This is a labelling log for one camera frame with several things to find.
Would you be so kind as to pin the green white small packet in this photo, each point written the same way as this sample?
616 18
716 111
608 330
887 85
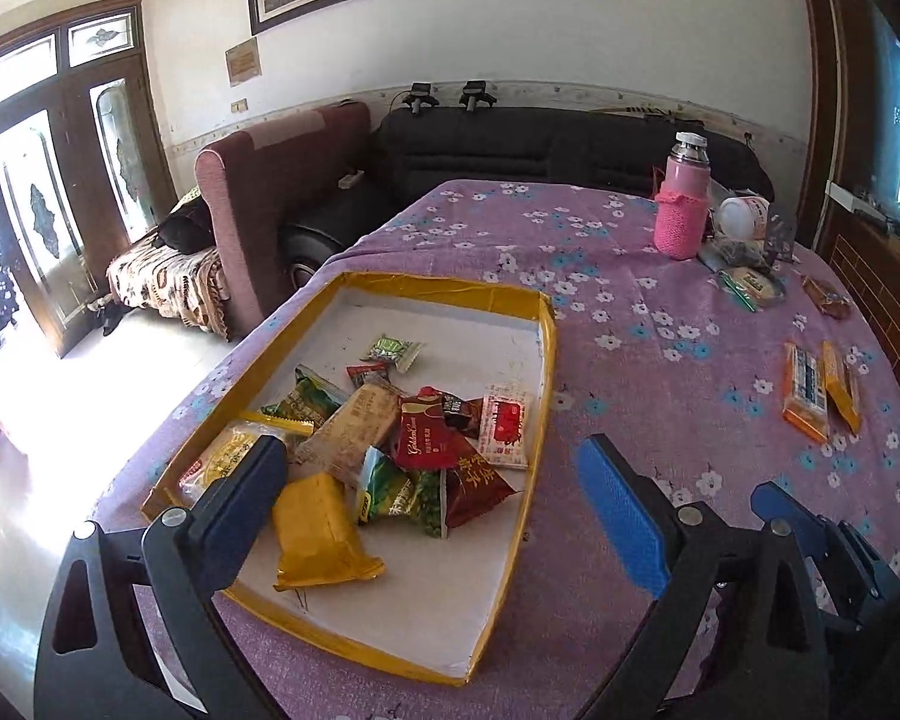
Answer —
394 351

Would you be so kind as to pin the patterned blanket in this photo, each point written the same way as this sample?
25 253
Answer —
165 285

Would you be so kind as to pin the small red candy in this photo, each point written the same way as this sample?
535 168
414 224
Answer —
367 373

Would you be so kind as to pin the white jar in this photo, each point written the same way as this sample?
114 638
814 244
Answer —
742 216

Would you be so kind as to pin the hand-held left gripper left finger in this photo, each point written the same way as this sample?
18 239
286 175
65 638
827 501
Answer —
232 510

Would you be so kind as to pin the maroon armchair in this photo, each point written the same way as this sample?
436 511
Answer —
270 195

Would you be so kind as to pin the white remote control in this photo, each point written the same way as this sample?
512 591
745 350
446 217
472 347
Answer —
351 180

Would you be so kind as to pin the small wall plaque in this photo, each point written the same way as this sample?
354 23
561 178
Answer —
242 62

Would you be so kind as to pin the white long box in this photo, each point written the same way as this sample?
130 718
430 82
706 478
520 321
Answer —
859 199

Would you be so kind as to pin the black crumpled bag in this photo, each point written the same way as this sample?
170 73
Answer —
731 251

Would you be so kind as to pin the gold foil snack packet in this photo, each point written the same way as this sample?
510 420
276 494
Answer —
319 532

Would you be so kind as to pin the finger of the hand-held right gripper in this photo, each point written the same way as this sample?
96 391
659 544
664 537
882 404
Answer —
870 562
780 502

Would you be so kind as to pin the yellow cracker packet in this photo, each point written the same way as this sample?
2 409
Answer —
229 454

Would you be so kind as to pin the brown date snack packet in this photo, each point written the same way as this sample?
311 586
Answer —
472 491

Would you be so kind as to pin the clear beige cracker packet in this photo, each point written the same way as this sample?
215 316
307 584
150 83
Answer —
352 424

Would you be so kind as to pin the wooden glass door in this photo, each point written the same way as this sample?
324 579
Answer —
52 165

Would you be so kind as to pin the red gold-swirl snack packet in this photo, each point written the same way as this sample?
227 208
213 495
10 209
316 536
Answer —
424 439

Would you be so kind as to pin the purple floral tablecloth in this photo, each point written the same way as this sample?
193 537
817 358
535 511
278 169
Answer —
645 360

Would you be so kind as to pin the white red-print snack packet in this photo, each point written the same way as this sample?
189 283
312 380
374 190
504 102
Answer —
504 420

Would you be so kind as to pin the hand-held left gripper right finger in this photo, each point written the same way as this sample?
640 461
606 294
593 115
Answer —
622 517

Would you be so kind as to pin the yellow cardboard tray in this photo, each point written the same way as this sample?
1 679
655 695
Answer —
420 615

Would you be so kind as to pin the orange cracker bar packet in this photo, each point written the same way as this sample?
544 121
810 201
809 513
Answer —
806 390
841 382

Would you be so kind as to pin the dark cloth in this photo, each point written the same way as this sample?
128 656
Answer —
184 229

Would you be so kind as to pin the wooden television cabinet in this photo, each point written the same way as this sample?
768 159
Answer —
870 292

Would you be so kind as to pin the round crackers green-label packet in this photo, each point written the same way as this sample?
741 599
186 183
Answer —
754 285

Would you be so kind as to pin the black leather sofa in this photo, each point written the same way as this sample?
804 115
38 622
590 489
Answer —
532 150

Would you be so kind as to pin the pink thermos with knitted sleeve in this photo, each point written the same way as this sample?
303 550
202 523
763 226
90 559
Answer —
681 202

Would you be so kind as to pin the grey phone stand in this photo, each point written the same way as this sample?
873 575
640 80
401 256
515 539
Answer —
784 236

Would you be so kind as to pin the red dark-centre candy packet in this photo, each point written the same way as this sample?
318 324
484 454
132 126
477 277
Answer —
461 411

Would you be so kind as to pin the brown wrapped packet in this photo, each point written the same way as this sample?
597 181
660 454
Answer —
825 296

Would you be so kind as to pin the black hand-held device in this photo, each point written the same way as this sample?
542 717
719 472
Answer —
420 97
476 94

